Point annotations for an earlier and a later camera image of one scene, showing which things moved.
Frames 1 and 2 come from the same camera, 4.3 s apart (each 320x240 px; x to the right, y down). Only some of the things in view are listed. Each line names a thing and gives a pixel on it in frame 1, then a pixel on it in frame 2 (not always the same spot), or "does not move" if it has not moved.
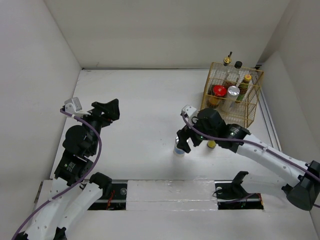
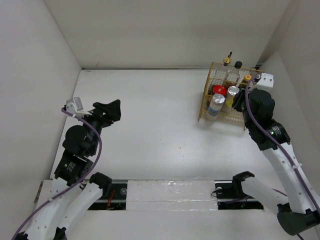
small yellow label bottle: x=211 y=144 to x=229 y=100
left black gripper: x=111 y=107 does not move
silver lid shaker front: x=178 y=152 to x=216 y=105
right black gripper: x=183 y=134 to x=240 y=97
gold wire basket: x=234 y=91 does not move
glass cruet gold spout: x=221 y=77 does not move
